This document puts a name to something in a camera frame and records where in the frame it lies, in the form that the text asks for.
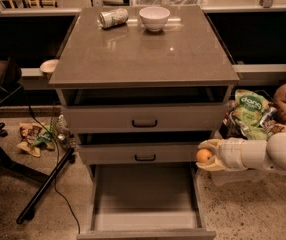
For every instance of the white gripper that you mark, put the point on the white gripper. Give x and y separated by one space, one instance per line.
230 155

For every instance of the small orange fruit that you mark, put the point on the small orange fruit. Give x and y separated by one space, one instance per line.
203 155

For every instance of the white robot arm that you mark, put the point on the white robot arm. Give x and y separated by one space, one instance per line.
264 155

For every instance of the middle grey drawer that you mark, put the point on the middle grey drawer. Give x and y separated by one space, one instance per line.
138 153

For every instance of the bottom grey open drawer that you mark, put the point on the bottom grey open drawer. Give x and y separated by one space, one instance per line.
147 201

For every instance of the grey drawer cabinet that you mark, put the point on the grey drawer cabinet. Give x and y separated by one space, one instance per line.
184 63

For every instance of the top grey drawer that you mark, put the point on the top grey drawer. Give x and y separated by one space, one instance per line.
118 119

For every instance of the clear plastic storage bin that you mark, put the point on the clear plastic storage bin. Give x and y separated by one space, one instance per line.
221 178

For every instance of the green dang chip bag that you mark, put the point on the green dang chip bag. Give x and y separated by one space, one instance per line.
248 112

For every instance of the brown snack bag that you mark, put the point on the brown snack bag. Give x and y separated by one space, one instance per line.
272 127

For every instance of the white ceramic bowl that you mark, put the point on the white ceramic bowl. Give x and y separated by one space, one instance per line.
154 18

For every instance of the tipped soda can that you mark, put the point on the tipped soda can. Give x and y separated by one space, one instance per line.
113 17

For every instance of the snack bags on floor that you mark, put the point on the snack bags on floor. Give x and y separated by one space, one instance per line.
33 137

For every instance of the small bowl on ledge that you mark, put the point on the small bowl on ledge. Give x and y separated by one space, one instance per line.
49 66

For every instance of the black stand legs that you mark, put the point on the black stand legs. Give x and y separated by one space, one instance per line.
9 164

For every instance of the wire basket of snacks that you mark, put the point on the wire basket of snacks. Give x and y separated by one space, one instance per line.
232 132

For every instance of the small wire basket floor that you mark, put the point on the small wire basket floor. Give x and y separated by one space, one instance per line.
61 132

